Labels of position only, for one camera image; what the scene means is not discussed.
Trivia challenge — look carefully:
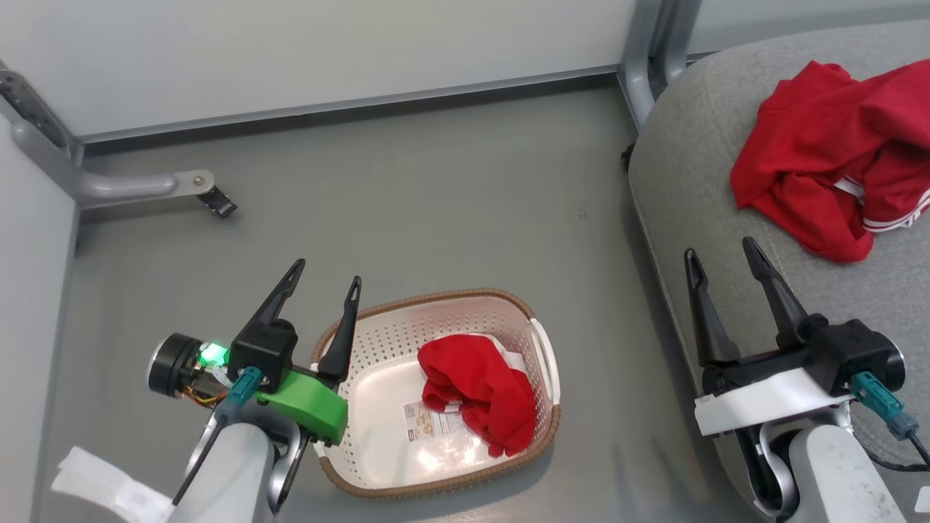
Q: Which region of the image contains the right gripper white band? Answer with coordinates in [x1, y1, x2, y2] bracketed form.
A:
[683, 236, 907, 437]

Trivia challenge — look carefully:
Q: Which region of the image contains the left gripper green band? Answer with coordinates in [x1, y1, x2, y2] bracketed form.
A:
[147, 258, 363, 446]

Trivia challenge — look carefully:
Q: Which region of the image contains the large red striped garment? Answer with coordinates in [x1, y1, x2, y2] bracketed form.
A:
[729, 60, 930, 264]

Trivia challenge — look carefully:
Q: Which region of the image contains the grey fabric sofa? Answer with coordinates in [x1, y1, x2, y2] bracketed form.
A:
[628, 20, 930, 523]

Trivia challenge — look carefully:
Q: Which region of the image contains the white plastic laundry basket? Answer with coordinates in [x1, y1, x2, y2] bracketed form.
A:
[310, 288, 562, 500]

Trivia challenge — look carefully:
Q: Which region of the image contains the black partition foot pad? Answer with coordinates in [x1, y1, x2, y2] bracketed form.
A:
[197, 186, 239, 220]

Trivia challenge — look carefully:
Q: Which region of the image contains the paper label sticker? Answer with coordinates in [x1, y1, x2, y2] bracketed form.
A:
[403, 399, 466, 443]

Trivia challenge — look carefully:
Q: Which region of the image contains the small red garment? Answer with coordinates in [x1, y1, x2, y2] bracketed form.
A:
[417, 333, 538, 458]

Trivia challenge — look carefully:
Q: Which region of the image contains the grey metal partition leg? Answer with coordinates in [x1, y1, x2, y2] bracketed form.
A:
[0, 61, 217, 212]

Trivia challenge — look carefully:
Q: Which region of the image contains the white fabric tag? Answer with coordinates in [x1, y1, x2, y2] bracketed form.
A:
[50, 445, 176, 523]

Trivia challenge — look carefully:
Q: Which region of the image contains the left arm cable teal connector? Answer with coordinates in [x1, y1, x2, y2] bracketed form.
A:
[171, 365, 264, 507]

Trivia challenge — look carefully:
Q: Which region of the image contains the arm cable teal connector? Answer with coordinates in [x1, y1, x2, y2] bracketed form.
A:
[849, 371, 930, 474]
[171, 365, 264, 507]

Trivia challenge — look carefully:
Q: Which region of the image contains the right arm cable teal connector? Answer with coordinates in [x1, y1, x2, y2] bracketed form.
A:
[849, 371, 930, 474]

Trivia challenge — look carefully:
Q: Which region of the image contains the grey metal partition base rail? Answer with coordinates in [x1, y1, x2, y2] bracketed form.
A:
[76, 65, 623, 145]

